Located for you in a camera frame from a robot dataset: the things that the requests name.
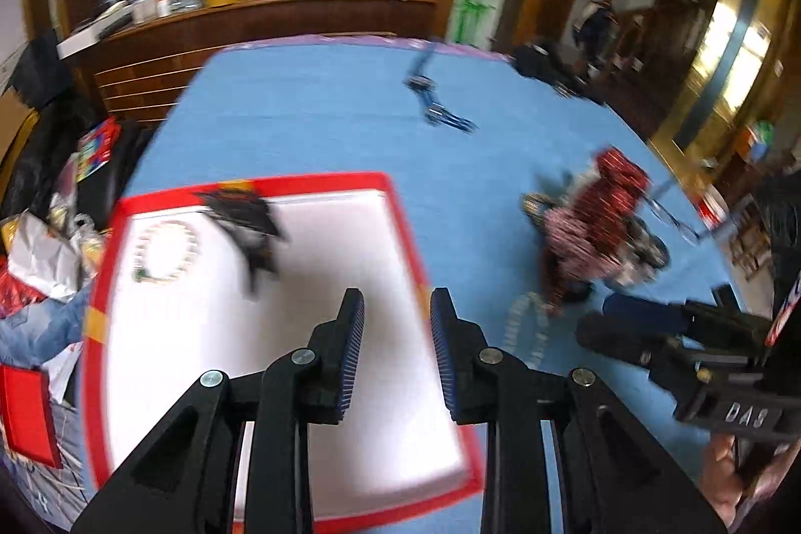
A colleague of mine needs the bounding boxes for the blue tablecloth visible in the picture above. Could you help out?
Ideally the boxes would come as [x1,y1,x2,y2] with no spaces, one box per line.
[81,34,752,534]

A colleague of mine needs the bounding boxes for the red plastic bag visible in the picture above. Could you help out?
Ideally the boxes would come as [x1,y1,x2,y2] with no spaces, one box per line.
[0,265,46,317]

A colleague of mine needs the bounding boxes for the black pouch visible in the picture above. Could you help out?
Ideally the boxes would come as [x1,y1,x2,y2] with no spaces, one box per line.
[510,43,592,100]

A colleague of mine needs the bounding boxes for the person's right hand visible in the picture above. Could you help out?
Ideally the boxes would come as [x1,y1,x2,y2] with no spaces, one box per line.
[697,430,795,528]

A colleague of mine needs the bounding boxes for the pearl bracelet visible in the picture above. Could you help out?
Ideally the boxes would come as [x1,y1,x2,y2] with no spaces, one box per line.
[133,218,202,286]

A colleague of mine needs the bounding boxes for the black lace scrunchie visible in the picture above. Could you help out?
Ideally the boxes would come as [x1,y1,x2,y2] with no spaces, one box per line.
[239,234,284,302]

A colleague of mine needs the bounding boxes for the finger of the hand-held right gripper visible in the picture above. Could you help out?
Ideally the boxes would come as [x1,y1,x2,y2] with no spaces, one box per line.
[602,293,689,336]
[574,312,683,371]

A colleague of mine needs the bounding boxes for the wire frame glasses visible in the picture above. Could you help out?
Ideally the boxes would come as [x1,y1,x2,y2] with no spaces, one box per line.
[638,176,734,248]

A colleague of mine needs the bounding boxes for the blue plaid bag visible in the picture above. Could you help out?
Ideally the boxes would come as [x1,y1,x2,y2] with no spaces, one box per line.
[0,290,89,371]

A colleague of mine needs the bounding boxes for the red flat box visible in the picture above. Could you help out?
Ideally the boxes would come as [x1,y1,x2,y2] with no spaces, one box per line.
[0,364,64,469]

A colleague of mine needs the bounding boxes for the wooden counter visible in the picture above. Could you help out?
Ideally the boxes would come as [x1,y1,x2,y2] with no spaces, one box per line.
[59,0,439,125]

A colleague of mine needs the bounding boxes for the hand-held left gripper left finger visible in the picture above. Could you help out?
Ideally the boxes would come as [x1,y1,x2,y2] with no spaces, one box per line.
[72,287,367,534]

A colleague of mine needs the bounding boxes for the white pearl necklace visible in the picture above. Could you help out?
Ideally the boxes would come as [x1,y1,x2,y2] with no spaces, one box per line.
[501,290,557,367]

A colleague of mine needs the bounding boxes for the black hair claw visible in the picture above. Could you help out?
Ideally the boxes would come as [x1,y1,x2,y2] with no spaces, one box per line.
[193,184,290,244]

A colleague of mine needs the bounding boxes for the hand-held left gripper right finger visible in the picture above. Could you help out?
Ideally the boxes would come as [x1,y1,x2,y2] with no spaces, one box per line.
[431,287,730,534]

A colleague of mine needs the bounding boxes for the dark red dotted scrunchie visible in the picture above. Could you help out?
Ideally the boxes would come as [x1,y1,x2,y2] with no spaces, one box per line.
[588,146,653,217]

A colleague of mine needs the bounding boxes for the colourful box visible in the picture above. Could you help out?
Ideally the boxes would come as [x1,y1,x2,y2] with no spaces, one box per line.
[75,118,121,181]

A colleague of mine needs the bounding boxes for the crumpled white paper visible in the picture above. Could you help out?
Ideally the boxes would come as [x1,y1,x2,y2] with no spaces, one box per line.
[6,212,84,302]

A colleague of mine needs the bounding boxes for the grey scrunchie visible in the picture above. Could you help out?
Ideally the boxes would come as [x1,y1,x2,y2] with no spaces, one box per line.
[616,221,673,286]

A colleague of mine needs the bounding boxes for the leopard print hair tie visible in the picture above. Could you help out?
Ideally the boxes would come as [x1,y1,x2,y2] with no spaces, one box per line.
[522,190,565,227]

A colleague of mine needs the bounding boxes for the red tray with white inside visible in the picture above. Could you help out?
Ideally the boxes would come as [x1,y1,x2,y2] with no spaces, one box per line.
[84,171,486,525]

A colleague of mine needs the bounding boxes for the red plaid scrunchie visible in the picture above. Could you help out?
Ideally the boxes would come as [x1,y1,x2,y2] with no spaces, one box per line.
[541,199,630,285]

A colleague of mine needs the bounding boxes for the blue striped wristwatch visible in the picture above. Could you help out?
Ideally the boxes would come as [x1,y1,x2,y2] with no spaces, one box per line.
[404,40,480,136]

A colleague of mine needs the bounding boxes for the black bag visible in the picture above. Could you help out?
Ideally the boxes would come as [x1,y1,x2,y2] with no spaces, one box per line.
[0,96,157,219]

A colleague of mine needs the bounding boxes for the long white box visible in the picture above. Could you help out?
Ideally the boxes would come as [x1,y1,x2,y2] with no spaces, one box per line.
[56,5,135,61]

